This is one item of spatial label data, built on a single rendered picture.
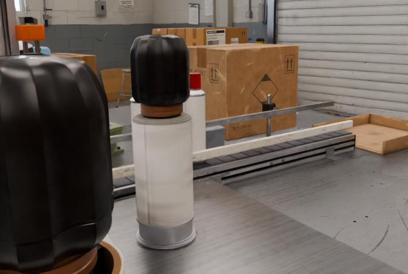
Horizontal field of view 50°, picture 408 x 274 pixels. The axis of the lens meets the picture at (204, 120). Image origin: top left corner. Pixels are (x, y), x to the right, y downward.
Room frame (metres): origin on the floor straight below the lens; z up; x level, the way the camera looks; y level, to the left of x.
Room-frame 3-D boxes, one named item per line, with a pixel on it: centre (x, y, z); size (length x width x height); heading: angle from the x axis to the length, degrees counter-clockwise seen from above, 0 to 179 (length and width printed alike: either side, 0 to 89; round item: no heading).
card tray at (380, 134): (1.36, -0.55, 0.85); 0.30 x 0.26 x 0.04; 124
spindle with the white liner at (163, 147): (0.61, 0.06, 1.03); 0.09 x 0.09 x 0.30
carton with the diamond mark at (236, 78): (1.45, -0.12, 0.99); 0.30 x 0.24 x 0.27; 126
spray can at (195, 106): (0.98, 0.02, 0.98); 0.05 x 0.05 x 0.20
